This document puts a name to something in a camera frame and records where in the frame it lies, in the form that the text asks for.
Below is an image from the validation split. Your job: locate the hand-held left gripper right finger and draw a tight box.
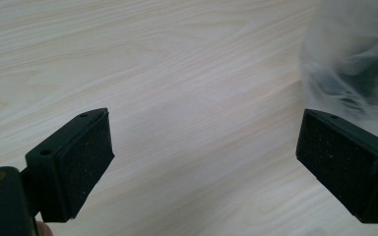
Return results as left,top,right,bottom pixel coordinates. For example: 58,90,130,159
295,108,378,224

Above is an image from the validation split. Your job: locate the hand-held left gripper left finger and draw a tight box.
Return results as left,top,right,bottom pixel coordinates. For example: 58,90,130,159
25,107,115,223

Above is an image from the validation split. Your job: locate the clear plastic bag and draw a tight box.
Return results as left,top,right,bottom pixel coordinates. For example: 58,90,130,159
299,0,378,146

